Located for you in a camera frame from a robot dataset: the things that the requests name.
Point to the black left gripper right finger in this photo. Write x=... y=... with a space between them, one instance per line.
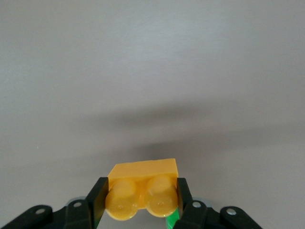
x=190 y=210

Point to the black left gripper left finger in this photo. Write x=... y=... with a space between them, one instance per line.
x=95 y=205

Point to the yellow two-stud block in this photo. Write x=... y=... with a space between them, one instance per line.
x=143 y=188

